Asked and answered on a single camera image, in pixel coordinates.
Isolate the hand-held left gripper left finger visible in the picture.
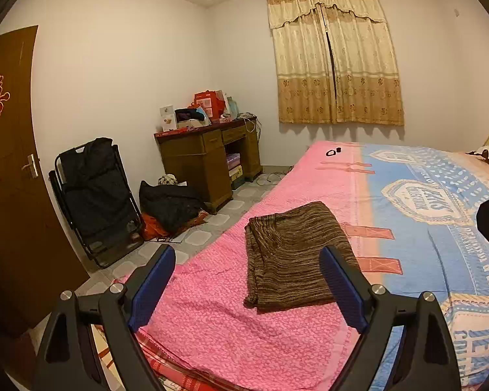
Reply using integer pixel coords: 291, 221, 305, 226
33, 244, 177, 391

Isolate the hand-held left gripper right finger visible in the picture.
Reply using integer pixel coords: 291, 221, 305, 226
319, 245, 462, 391

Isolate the brown knit sweater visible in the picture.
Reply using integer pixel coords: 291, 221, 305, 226
244, 201, 362, 314

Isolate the orange cloth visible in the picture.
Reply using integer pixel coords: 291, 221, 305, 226
141, 211, 209, 242

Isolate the pink and blue printed blanket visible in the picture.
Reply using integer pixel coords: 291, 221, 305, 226
118, 140, 489, 391

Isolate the red striped sheet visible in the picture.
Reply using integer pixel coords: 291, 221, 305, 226
94, 326, 215, 391

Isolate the dark bag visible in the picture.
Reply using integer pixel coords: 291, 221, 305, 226
139, 180, 208, 235

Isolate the black folding chair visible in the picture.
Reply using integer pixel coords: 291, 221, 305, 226
49, 138, 145, 269

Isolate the brown wooden desk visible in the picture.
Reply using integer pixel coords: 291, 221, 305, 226
154, 117, 264, 216

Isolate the flat red box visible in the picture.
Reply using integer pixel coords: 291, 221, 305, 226
155, 127, 197, 137

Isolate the brown wooden door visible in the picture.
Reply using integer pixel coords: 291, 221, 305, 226
0, 25, 91, 339

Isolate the white printed box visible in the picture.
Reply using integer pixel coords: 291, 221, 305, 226
160, 105, 176, 133

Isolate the black cloth on desk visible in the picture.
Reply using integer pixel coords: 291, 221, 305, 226
174, 107, 207, 125

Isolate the beige patterned curtain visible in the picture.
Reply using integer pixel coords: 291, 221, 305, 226
266, 0, 405, 126

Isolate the metal door handle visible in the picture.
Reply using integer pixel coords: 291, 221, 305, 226
21, 152, 40, 179

